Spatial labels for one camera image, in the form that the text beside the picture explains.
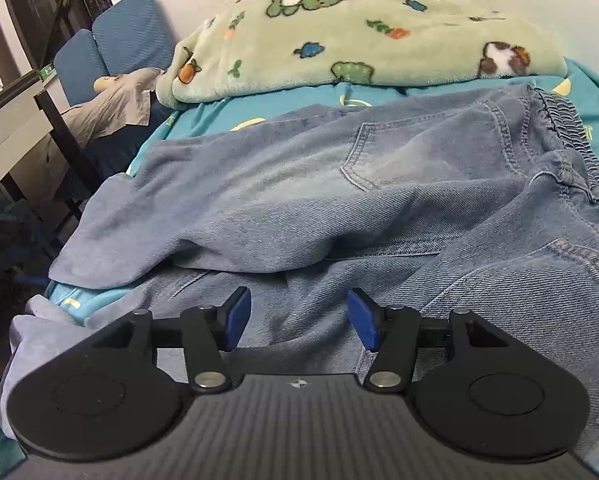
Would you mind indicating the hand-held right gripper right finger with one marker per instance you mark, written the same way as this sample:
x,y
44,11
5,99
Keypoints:
x,y
362,320

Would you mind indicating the green cartoon print blanket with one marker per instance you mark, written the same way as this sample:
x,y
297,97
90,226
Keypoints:
x,y
289,35

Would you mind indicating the small blue headboard cushion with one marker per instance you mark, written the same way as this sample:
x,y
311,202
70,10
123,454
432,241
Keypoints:
x,y
79,65

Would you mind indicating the large blue headboard cushion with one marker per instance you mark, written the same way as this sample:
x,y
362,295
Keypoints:
x,y
129,30

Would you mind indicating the black chair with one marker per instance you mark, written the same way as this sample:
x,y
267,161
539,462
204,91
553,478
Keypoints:
x,y
64,145

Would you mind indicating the dark window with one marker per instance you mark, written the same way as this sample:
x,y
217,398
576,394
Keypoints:
x,y
44,0

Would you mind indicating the beige pillow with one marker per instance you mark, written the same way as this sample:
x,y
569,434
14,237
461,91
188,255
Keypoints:
x,y
114,105

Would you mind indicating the teal smiley print bed sheet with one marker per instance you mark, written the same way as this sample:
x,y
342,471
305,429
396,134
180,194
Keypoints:
x,y
299,105

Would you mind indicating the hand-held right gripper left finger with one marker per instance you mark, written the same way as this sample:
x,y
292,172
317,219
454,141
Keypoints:
x,y
238,320

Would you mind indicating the white desk with dark top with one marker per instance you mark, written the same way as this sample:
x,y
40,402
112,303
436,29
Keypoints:
x,y
9,125

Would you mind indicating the light blue denim jeans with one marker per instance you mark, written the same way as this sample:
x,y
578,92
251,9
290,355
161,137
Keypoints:
x,y
329,185

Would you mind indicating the small green box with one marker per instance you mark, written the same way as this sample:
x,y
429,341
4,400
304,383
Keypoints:
x,y
46,71

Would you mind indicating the yellow plush toy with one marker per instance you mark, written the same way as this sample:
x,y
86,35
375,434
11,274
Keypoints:
x,y
104,83

